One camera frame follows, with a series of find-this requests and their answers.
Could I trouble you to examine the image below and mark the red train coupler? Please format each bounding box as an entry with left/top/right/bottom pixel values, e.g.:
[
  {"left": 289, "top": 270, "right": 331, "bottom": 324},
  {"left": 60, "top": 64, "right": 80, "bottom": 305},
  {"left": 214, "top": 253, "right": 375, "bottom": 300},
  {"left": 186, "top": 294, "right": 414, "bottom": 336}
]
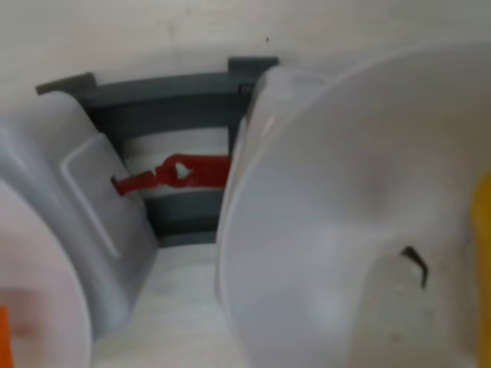
[{"left": 110, "top": 153, "right": 232, "bottom": 196}]

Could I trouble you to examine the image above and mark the white plate under salmon sushi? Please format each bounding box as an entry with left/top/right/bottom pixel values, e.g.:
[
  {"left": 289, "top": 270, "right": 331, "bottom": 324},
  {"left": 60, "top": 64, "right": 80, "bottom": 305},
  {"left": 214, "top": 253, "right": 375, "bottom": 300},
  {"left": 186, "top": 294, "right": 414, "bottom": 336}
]
[{"left": 0, "top": 179, "right": 94, "bottom": 368}]

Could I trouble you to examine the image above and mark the white plate under egg sushi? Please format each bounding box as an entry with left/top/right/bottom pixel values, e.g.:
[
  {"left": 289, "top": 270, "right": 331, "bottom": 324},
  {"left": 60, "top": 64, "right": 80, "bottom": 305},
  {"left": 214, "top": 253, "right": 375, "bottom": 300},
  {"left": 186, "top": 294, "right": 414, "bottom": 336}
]
[{"left": 214, "top": 41, "right": 491, "bottom": 368}]

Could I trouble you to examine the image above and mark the grey circular toy track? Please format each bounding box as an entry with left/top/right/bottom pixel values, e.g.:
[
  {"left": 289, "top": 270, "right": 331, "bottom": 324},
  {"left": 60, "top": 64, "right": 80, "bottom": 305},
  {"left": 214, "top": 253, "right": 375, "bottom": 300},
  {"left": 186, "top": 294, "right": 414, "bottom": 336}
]
[{"left": 35, "top": 56, "right": 280, "bottom": 248}]

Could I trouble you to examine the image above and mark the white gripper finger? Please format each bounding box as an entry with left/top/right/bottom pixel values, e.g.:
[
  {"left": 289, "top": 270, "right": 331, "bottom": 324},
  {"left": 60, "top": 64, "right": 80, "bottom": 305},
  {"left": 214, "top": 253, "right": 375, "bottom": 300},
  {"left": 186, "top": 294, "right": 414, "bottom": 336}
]
[{"left": 358, "top": 229, "right": 480, "bottom": 368}]

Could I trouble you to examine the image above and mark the yellow egg sushi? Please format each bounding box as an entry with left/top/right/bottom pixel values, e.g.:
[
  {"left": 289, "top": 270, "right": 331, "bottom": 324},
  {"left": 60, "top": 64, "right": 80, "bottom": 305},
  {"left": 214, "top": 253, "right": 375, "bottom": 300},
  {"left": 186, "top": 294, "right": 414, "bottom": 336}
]
[{"left": 470, "top": 174, "right": 491, "bottom": 368}]

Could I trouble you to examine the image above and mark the orange salmon sushi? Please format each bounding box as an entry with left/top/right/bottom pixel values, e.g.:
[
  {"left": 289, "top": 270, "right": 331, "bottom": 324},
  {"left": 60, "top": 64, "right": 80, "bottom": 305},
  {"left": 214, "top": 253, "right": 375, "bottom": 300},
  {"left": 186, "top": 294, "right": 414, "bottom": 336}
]
[{"left": 0, "top": 304, "right": 15, "bottom": 368}]

